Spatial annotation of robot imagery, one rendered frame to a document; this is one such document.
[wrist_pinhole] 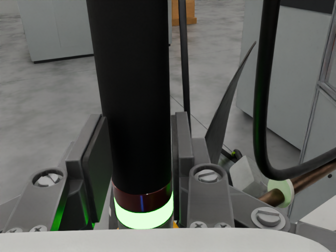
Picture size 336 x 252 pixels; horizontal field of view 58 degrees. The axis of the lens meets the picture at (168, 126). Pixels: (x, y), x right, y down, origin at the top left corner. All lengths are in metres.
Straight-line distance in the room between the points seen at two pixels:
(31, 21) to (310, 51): 4.32
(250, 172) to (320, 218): 0.15
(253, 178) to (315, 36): 2.04
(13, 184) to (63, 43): 3.42
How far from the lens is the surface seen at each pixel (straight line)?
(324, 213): 0.59
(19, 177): 2.78
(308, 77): 2.64
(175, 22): 8.21
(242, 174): 0.64
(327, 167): 0.34
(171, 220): 0.18
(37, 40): 5.66
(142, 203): 0.16
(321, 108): 1.63
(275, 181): 0.29
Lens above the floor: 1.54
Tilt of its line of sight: 29 degrees down
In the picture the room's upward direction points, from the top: 2 degrees counter-clockwise
